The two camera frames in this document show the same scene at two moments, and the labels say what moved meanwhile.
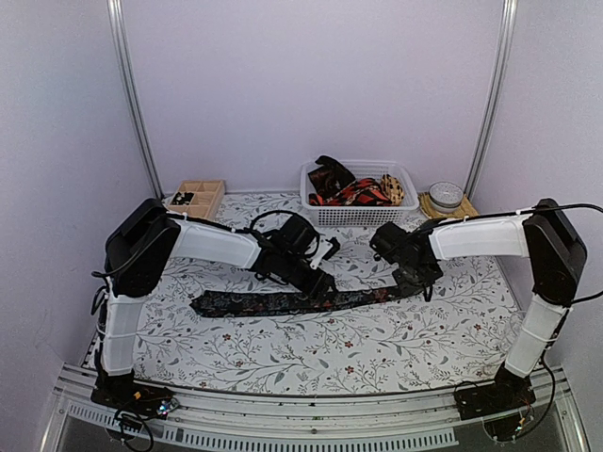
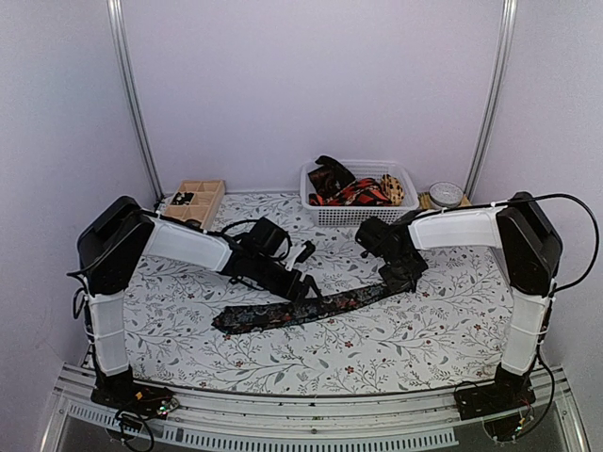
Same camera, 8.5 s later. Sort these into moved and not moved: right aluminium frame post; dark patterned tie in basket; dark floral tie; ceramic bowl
Moved: dark floral tie
Not moved: dark patterned tie in basket; ceramic bowl; right aluminium frame post
